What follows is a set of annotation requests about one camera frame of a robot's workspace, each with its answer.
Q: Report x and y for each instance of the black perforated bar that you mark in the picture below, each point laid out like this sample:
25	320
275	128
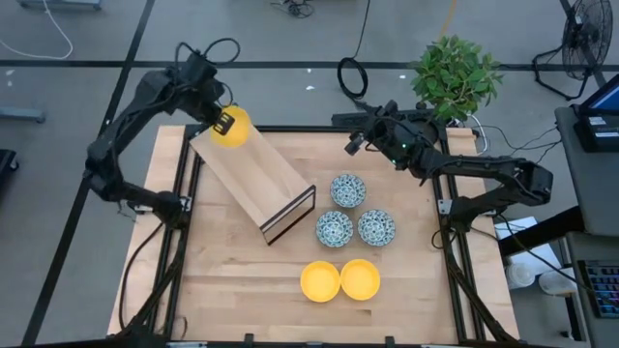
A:
343	119

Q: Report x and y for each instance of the teal floral patterned bowl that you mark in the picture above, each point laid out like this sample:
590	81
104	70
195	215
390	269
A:
376	227
348	191
334	229

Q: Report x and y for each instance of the wooden shelf black metal frame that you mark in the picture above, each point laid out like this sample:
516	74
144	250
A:
256	179

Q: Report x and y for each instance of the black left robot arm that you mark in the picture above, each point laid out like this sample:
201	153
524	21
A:
101	164

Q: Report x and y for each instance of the white paper sheets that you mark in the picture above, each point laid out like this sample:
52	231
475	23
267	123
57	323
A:
517	227

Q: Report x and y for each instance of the grey cart base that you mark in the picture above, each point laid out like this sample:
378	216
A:
58	4

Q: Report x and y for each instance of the white plastic cup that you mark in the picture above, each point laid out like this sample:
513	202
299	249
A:
556	282
520	275

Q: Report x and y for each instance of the black aluminium table frame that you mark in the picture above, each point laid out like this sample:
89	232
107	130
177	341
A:
309	129

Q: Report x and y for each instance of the grey metal foot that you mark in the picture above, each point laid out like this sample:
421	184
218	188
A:
21	115

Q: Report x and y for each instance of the grey desk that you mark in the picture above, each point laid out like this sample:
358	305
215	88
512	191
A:
595	193

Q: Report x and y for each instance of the black backlit keyboard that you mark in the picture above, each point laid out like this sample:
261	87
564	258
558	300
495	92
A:
602	290

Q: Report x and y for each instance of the green leafy plant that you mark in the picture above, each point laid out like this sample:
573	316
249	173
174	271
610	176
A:
454	77

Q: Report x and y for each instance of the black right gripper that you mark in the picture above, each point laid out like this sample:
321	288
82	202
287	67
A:
394	137

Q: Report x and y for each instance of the black computer monitor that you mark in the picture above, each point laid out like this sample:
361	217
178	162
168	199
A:
607	99

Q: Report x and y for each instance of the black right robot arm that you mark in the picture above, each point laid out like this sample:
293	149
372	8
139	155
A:
483	169

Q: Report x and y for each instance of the black floor fan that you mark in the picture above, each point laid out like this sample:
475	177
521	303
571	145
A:
587	34

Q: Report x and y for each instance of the black plant pot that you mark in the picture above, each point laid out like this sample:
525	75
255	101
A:
428	124

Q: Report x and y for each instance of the yellow mini bowl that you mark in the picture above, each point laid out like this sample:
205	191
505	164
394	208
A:
239	131
360	280
320	281

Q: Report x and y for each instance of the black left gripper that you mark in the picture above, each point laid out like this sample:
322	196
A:
208	104

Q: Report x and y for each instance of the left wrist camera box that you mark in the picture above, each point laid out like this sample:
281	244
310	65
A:
200	67

